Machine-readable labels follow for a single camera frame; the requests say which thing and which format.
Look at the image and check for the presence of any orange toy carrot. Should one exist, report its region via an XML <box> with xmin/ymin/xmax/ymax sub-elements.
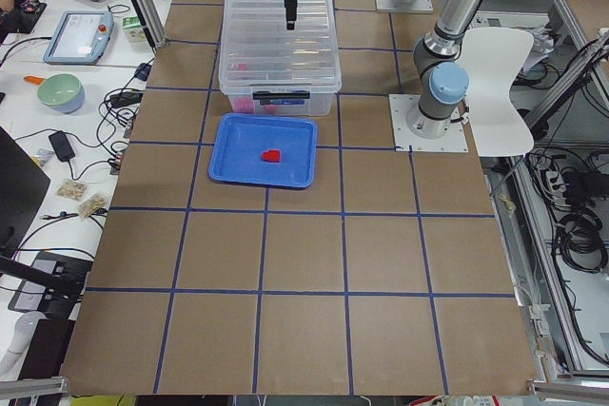
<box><xmin>23</xmin><ymin>75</ymin><xmax>45</xmax><ymax>86</ymax></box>

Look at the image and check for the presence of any red block in box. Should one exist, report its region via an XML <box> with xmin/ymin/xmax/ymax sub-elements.
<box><xmin>232</xmin><ymin>97</ymin><xmax>255</xmax><ymax>114</ymax></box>

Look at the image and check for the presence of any black power adapter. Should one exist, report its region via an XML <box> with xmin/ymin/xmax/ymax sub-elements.
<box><xmin>49</xmin><ymin>130</ymin><xmax>75</xmax><ymax>163</ymax></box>

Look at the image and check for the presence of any green white carton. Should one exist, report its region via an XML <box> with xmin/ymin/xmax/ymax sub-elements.
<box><xmin>121</xmin><ymin>16</ymin><xmax>147</xmax><ymax>43</ymax></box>

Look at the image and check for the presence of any snack bag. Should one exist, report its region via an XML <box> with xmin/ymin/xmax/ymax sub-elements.
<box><xmin>56</xmin><ymin>179</ymin><xmax>88</xmax><ymax>202</ymax></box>
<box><xmin>78</xmin><ymin>193</ymin><xmax>108</xmax><ymax>219</ymax></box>

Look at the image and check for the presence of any white light bulb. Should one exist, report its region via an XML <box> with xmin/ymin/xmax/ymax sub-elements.
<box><xmin>1</xmin><ymin>311</ymin><xmax>48</xmax><ymax>380</ymax></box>

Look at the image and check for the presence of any blue teach pendant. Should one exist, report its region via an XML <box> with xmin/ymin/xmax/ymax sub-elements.
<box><xmin>43</xmin><ymin>11</ymin><xmax>114</xmax><ymax>65</ymax></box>

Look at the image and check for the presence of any black monitor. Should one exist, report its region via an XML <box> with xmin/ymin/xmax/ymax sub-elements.
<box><xmin>0</xmin><ymin>128</ymin><xmax>50</xmax><ymax>257</ymax></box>

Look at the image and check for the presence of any green bowl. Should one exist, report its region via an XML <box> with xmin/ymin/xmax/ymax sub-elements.
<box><xmin>37</xmin><ymin>73</ymin><xmax>85</xmax><ymax>114</ymax></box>

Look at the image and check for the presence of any blue plastic tray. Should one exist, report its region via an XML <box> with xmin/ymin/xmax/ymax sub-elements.
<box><xmin>208</xmin><ymin>113</ymin><xmax>318</xmax><ymax>188</ymax></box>

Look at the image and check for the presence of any red toy block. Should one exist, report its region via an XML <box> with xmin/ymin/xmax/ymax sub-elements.
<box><xmin>261</xmin><ymin>149</ymin><xmax>282</xmax><ymax>164</ymax></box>

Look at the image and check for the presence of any white plastic chair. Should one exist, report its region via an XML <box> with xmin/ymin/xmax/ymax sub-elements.
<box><xmin>458</xmin><ymin>27</ymin><xmax>534</xmax><ymax>157</ymax></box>

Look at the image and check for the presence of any black box latch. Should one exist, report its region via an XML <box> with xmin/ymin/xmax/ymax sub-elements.
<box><xmin>252</xmin><ymin>90</ymin><xmax>310</xmax><ymax>106</ymax></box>

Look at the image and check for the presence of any clear plastic storage box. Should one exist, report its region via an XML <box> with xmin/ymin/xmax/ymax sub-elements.
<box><xmin>218</xmin><ymin>0</ymin><xmax>344</xmax><ymax>118</ymax></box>

